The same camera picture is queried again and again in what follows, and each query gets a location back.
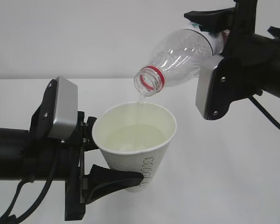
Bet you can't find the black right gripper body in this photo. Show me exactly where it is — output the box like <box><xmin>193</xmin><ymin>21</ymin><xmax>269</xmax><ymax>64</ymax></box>
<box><xmin>221</xmin><ymin>0</ymin><xmax>258</xmax><ymax>57</ymax></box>

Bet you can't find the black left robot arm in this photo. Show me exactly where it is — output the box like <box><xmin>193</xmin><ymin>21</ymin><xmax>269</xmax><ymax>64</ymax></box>
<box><xmin>0</xmin><ymin>112</ymin><xmax>143</xmax><ymax>220</ymax></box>

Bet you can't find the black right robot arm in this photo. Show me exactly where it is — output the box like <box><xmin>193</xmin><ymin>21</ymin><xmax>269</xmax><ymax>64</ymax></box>
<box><xmin>184</xmin><ymin>0</ymin><xmax>280</xmax><ymax>113</ymax></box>

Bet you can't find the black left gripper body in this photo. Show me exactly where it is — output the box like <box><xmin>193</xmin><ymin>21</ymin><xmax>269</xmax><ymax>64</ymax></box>
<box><xmin>65</xmin><ymin>111</ymin><xmax>93</xmax><ymax>208</ymax></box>

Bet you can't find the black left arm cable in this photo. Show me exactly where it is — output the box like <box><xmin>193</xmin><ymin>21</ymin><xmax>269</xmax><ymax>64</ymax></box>
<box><xmin>0</xmin><ymin>149</ymin><xmax>61</xmax><ymax>224</ymax></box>

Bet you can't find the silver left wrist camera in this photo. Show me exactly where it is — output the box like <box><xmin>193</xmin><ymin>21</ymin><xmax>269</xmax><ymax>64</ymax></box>
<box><xmin>29</xmin><ymin>76</ymin><xmax>79</xmax><ymax>142</ymax></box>

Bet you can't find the white paper cup green logo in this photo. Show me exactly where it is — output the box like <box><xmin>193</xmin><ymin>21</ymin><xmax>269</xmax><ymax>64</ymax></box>
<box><xmin>91</xmin><ymin>102</ymin><xmax>177</xmax><ymax>193</ymax></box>

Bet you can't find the clear water bottle red label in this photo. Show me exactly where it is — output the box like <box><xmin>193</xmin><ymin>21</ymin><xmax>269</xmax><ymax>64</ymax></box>
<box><xmin>133</xmin><ymin>25</ymin><xmax>229</xmax><ymax>97</ymax></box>

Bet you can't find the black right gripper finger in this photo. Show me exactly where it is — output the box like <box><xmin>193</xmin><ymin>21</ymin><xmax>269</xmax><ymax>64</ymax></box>
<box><xmin>184</xmin><ymin>7</ymin><xmax>235</xmax><ymax>33</ymax></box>

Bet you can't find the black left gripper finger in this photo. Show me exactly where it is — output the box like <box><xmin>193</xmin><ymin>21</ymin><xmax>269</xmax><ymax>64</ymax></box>
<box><xmin>83</xmin><ymin>117</ymin><xmax>98</xmax><ymax>151</ymax></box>
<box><xmin>83</xmin><ymin>165</ymin><xmax>144</xmax><ymax>205</ymax></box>

